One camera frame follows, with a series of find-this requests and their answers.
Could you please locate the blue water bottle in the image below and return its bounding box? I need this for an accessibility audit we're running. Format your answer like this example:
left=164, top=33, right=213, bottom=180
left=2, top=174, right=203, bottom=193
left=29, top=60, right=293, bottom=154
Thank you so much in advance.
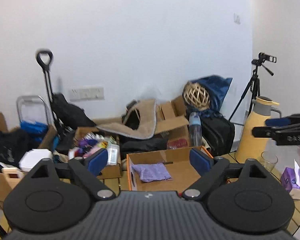
left=189, top=112, right=202, bottom=147

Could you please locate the white wall socket strip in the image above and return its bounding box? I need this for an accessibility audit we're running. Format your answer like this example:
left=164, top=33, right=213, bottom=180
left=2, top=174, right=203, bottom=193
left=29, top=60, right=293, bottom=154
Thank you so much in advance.
left=68, top=87, right=104, bottom=101

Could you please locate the black video camera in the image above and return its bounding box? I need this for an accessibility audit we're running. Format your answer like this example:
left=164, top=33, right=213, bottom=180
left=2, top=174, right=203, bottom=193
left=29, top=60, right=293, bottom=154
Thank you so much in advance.
left=251, top=52, right=277, bottom=66

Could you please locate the dark blue velvet cloth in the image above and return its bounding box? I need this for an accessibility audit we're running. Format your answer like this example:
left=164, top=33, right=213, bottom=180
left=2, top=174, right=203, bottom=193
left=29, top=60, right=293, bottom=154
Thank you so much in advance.
left=186, top=75, right=232, bottom=119

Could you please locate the white plastic container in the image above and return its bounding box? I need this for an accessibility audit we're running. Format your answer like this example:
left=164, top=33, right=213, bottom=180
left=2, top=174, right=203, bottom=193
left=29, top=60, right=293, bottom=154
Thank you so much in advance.
left=19, top=149, right=52, bottom=172

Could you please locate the black camera tripod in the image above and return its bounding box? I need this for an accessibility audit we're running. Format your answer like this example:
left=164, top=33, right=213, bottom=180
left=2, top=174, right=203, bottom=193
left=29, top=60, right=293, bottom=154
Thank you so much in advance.
left=227, top=64, right=275, bottom=122

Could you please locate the purple knitted cloth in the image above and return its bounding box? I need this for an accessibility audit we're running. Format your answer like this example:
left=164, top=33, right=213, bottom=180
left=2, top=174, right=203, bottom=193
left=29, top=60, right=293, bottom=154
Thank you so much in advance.
left=132, top=163, right=172, bottom=183

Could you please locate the purple tissue box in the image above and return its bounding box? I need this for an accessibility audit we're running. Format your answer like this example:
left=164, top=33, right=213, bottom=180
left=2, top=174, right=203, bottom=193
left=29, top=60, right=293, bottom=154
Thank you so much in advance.
left=280, top=160, right=300, bottom=200

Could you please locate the small brown cardboard box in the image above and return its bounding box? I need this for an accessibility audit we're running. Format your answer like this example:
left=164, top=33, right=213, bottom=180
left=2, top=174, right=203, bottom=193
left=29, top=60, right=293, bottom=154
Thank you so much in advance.
left=74, top=127, right=122, bottom=179

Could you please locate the red cardboard pumpkin box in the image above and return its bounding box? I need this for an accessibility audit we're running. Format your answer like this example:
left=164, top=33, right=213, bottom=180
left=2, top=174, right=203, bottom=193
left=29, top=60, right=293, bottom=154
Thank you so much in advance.
left=127, top=146, right=213, bottom=193

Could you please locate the black clothes pile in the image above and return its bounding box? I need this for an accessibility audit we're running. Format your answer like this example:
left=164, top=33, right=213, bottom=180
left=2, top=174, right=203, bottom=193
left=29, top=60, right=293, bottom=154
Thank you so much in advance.
left=0, top=129, right=40, bottom=172

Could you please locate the black suitcase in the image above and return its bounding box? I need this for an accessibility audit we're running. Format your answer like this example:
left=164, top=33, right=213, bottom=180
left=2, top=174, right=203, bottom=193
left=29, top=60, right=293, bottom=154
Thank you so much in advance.
left=201, top=117, right=235, bottom=157

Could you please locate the large open cardboard box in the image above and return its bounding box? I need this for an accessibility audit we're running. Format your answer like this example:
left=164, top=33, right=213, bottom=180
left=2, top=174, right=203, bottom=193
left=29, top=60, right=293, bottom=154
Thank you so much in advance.
left=94, top=96, right=190, bottom=149

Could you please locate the black trolley bag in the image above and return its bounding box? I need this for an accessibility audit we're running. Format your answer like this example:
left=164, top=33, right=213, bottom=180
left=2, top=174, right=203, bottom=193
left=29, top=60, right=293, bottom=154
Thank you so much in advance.
left=51, top=93, right=96, bottom=130

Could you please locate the woven rattan ball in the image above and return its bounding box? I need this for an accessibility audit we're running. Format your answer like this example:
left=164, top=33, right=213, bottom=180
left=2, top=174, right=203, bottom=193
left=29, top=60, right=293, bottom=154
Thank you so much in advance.
left=183, top=82, right=210, bottom=111

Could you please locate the metal folding stool frame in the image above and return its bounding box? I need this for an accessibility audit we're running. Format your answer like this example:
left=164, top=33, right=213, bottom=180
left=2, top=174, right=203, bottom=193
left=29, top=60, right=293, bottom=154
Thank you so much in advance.
left=15, top=95, right=51, bottom=125

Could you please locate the clear drinking glass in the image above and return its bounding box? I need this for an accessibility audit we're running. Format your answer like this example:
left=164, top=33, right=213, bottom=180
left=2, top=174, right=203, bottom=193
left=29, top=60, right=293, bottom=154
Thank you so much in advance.
left=261, top=151, right=278, bottom=172

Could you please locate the wooden block clock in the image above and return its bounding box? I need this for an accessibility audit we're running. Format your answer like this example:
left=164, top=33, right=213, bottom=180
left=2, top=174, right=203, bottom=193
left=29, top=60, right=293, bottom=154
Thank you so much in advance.
left=1, top=167, right=24, bottom=180

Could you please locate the yellow thermos jug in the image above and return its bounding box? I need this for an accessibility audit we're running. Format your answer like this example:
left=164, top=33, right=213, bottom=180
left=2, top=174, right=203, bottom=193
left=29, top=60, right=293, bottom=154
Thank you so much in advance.
left=235, top=96, right=282, bottom=164

